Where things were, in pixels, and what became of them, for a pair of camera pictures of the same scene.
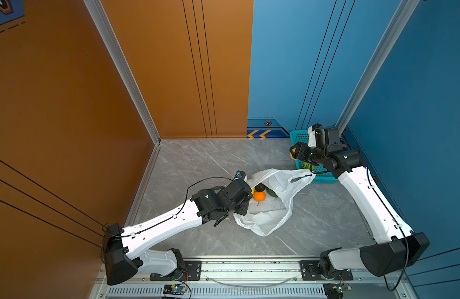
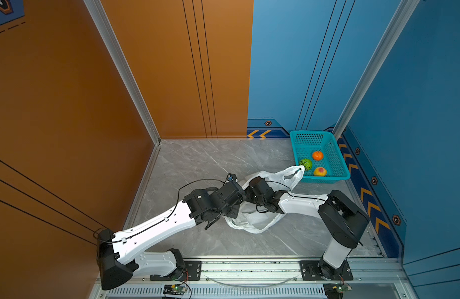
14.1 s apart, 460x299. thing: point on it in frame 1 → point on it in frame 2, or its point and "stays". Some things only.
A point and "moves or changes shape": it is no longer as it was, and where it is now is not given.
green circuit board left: x=174 y=289 stays
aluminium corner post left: x=115 y=48 stays
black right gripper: x=298 y=153 → x=248 y=191
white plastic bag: x=265 y=217 moves or changes shape
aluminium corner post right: x=399 y=20 stays
